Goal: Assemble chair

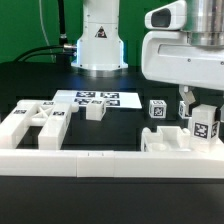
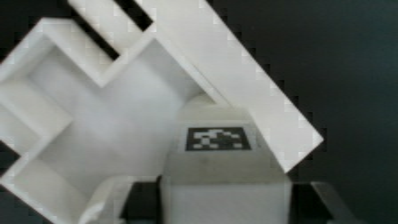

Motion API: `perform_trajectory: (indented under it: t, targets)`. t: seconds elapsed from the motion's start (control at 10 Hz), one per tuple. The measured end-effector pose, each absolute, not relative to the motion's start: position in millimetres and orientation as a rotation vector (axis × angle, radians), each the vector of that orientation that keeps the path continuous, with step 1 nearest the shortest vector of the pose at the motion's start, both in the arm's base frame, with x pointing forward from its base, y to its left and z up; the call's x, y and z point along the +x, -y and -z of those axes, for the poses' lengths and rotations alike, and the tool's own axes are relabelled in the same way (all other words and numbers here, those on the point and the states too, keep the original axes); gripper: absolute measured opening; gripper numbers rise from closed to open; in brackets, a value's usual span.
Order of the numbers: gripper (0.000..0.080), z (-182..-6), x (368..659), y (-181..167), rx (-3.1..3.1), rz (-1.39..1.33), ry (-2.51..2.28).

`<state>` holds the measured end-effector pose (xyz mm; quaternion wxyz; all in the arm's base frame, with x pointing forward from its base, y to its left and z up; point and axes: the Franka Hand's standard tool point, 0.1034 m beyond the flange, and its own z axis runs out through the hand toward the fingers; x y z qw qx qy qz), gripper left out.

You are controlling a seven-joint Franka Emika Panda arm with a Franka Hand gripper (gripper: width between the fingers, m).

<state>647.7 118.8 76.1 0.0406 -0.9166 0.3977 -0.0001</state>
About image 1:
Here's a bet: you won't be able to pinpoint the white chair back frame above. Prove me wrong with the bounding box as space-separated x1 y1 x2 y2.
11 100 79 150

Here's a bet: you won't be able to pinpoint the flat white tag plate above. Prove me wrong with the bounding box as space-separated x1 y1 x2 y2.
53 90 142 109

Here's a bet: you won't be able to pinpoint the white U-shaped obstacle frame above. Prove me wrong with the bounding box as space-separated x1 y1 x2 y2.
0 109 224 179

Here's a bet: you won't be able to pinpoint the black hose with connector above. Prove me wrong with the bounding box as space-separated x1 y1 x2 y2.
57 0 68 46

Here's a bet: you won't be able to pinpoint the black cable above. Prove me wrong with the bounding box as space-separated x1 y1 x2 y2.
13 45 78 63

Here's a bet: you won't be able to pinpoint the white tagged nut cube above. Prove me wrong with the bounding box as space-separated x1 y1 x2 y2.
149 100 167 118
178 101 188 119

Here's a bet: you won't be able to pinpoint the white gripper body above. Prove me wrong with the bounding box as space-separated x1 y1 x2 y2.
141 0 224 90

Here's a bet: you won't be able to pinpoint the white chair seat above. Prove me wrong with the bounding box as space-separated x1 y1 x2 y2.
140 124 224 153

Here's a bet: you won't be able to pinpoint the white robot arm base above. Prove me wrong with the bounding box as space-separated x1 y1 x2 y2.
71 0 128 77

